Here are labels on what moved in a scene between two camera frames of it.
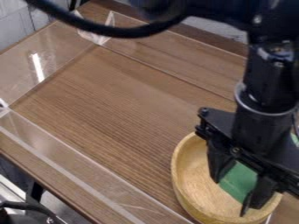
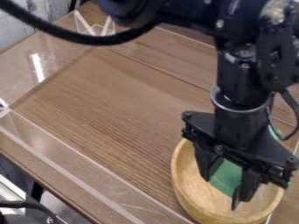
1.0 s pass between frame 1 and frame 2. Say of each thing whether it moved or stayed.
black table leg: stayed
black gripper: moved
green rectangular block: stayed
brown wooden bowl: stayed
